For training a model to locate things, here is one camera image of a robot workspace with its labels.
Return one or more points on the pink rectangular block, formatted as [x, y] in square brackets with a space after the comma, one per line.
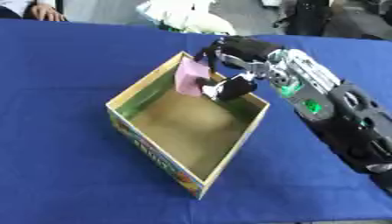
[190, 76]

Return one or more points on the black tripod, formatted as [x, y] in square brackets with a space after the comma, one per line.
[306, 17]

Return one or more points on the open tan cardboard box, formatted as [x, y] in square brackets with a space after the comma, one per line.
[186, 125]

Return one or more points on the white soft bag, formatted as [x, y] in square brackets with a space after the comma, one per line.
[186, 14]

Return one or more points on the person's hand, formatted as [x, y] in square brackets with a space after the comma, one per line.
[46, 12]

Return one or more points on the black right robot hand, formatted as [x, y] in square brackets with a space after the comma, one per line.
[245, 48]

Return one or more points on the silver and black right robot arm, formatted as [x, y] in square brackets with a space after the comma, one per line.
[331, 96]

